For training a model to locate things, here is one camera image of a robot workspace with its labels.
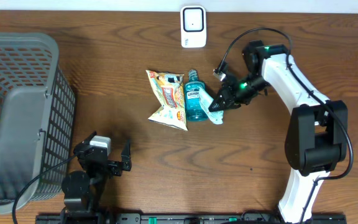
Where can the grey plastic shopping basket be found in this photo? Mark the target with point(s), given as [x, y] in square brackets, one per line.
[37, 109]

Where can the white barcode scanner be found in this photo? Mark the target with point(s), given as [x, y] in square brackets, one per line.
[193, 27]

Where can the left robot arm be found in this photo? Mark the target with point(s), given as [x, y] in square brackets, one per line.
[83, 188]

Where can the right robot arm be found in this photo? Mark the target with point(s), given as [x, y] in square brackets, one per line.
[316, 136]

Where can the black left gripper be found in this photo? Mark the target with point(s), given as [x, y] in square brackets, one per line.
[115, 168]

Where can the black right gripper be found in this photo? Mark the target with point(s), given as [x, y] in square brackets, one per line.
[225, 91]

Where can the teal mouthwash bottle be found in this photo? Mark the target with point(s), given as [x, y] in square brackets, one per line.
[194, 112]

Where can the yellow snack bag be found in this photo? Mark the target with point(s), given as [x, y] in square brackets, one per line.
[168, 89]

